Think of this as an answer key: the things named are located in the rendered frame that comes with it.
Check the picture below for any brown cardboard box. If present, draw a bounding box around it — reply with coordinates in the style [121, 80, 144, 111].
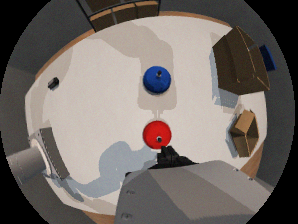
[212, 26, 270, 96]
[229, 109, 260, 158]

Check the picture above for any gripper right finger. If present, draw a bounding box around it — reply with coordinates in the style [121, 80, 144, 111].
[166, 145, 199, 168]

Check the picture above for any blue bell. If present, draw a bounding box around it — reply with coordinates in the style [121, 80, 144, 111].
[143, 66, 171, 94]

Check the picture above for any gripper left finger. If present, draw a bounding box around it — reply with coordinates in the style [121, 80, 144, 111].
[148, 146, 171, 169]

